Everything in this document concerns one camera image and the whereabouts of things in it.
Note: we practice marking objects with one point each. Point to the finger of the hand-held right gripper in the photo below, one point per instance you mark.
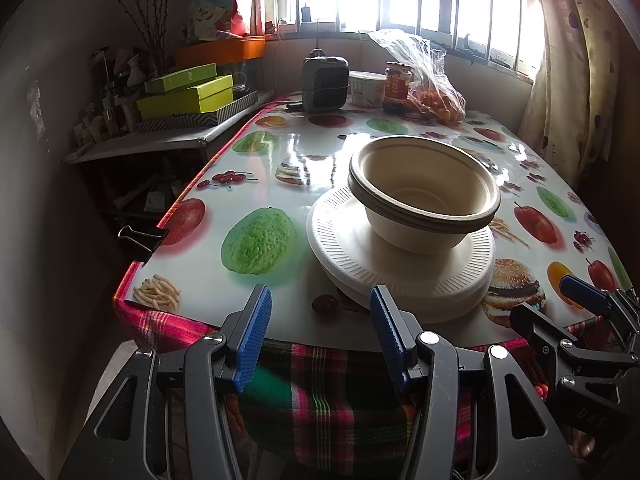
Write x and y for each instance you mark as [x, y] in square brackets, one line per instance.
[537, 327]
[582, 292]

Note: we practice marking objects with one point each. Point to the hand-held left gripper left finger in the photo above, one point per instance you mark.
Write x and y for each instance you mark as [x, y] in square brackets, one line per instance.
[252, 340]

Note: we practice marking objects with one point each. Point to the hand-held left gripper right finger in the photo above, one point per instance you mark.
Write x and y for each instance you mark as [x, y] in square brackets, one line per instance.
[392, 340]

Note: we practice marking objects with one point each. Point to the white paper plate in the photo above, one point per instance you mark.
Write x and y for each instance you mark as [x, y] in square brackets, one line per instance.
[400, 296]
[425, 306]
[345, 245]

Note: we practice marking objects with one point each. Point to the fruit-printed glossy tablecloth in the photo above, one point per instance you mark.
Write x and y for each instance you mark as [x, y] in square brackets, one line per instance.
[210, 290]

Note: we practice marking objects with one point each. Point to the red plaid cloth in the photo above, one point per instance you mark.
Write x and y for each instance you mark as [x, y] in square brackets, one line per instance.
[320, 400]

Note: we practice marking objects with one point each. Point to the black binder clip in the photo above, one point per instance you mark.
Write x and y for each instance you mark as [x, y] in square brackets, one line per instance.
[142, 240]

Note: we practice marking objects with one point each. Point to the grey side shelf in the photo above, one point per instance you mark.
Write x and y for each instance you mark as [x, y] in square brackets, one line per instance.
[150, 142]

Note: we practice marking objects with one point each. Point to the chevron-striped tray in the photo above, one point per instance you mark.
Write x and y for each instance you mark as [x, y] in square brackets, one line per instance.
[200, 120]

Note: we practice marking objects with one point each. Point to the heart-printed curtain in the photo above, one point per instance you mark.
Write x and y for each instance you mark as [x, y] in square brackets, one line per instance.
[585, 60]

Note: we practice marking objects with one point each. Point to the pile of oranges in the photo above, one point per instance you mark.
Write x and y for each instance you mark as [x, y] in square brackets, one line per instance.
[437, 105]

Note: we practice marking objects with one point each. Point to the bright green box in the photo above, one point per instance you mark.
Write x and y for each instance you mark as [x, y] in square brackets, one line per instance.
[185, 102]

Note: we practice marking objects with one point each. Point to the red-label glass jar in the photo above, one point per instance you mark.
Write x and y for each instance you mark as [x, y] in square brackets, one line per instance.
[398, 87]

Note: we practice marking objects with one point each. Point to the white tub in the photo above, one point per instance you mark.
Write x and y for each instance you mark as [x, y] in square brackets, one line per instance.
[367, 87]

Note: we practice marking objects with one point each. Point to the small grey heater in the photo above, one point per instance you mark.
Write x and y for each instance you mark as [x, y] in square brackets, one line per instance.
[325, 80]

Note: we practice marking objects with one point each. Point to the black window latch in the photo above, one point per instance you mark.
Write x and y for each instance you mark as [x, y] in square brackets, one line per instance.
[468, 42]

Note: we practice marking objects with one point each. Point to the cluster of small bottles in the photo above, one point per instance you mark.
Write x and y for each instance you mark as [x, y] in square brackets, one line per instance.
[110, 105]

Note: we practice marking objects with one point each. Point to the clear plastic bag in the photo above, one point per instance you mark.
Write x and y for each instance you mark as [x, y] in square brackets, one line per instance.
[425, 60]

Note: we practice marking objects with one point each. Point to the orange tray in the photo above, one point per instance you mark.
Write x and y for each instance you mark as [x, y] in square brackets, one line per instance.
[220, 50]

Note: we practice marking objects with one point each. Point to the small dark windowsill object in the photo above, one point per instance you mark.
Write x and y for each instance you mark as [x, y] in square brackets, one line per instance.
[305, 12]

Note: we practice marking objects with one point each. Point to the red cartoon-printed box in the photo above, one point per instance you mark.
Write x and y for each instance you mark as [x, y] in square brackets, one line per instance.
[220, 0]

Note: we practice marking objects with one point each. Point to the dried branches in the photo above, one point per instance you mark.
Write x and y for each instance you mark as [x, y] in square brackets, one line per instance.
[145, 10]

